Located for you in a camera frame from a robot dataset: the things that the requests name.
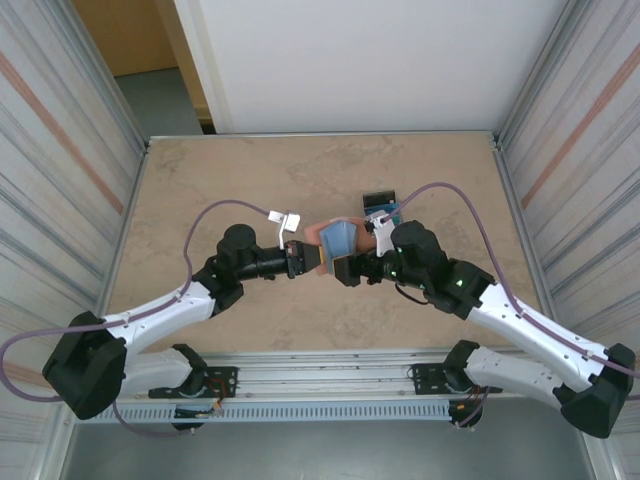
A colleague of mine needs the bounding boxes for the clear acrylic card stand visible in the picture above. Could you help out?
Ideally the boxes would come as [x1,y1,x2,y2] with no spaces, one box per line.
[362,189,405,226]

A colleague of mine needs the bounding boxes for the blue card in stand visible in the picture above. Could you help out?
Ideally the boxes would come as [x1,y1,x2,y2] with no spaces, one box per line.
[367,202,402,221]

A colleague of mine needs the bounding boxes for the black card in stand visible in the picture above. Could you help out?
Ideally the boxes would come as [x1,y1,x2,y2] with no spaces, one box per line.
[363,190,398,210]

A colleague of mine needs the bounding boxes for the wooden door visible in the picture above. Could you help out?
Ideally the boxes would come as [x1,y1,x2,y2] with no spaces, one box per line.
[72,0,214,124]

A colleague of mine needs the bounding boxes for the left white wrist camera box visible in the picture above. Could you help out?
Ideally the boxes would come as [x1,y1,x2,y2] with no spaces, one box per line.
[268,208,303,250]

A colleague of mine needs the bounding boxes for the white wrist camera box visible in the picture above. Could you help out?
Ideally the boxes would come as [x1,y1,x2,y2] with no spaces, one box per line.
[268,208,303,250]
[367,209,401,259]

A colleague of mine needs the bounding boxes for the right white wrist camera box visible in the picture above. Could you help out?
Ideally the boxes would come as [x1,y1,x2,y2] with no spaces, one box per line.
[367,209,401,259]

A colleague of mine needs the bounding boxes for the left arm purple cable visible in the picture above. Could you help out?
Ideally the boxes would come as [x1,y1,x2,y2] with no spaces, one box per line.
[0,198,274,439]

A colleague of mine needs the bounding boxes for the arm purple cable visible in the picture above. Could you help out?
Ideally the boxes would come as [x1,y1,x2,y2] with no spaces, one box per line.
[0,198,274,439]
[394,181,640,431]

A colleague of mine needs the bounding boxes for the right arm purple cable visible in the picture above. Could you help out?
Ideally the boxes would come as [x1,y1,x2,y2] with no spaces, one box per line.
[394,181,640,431]

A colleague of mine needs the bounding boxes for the aluminium rail frame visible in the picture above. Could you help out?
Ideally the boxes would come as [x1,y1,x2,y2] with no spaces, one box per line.
[52,349,599,405]

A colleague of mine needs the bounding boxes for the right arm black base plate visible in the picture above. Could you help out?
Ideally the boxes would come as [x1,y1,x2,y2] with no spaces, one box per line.
[411,360,503,396]

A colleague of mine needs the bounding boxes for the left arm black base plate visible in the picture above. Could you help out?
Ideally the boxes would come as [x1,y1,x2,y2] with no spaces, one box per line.
[148,366,239,400]

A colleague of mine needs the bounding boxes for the grey slotted cable duct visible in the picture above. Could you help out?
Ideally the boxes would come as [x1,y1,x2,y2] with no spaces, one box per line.
[73,402,454,424]

